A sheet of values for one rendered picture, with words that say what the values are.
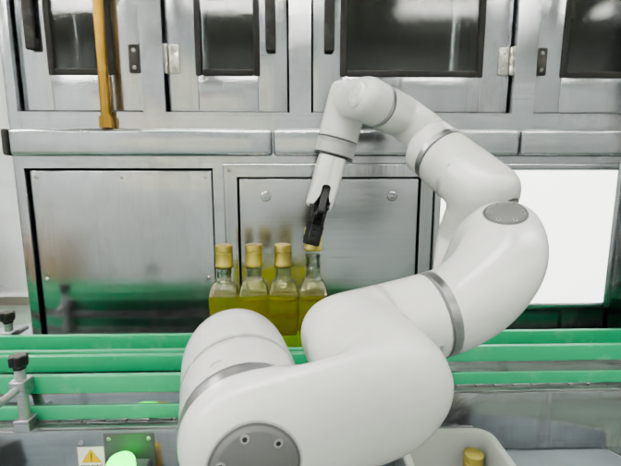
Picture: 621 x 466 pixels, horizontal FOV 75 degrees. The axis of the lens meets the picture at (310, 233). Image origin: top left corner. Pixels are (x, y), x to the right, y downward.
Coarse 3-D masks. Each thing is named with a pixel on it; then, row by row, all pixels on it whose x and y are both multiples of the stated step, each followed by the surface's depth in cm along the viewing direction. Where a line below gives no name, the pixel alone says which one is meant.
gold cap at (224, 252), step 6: (216, 246) 78; (222, 246) 77; (228, 246) 78; (216, 252) 78; (222, 252) 78; (228, 252) 78; (216, 258) 78; (222, 258) 78; (228, 258) 78; (216, 264) 78; (222, 264) 78; (228, 264) 78
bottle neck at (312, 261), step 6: (306, 258) 79; (312, 258) 78; (318, 258) 79; (306, 264) 79; (312, 264) 79; (318, 264) 79; (306, 270) 80; (312, 270) 79; (318, 270) 79; (306, 276) 80; (312, 276) 79; (318, 276) 80
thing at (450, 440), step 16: (448, 432) 73; (464, 432) 73; (480, 432) 73; (432, 448) 73; (448, 448) 73; (464, 448) 73; (480, 448) 73; (496, 448) 69; (416, 464) 73; (432, 464) 73; (448, 464) 73; (496, 464) 69; (512, 464) 65
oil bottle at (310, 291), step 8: (304, 280) 80; (312, 280) 79; (320, 280) 80; (304, 288) 78; (312, 288) 78; (320, 288) 78; (304, 296) 78; (312, 296) 78; (320, 296) 78; (304, 304) 78; (312, 304) 78; (304, 312) 79
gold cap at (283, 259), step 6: (276, 246) 78; (282, 246) 78; (288, 246) 79; (276, 252) 79; (282, 252) 78; (288, 252) 79; (276, 258) 79; (282, 258) 78; (288, 258) 79; (276, 264) 79; (282, 264) 79; (288, 264) 79
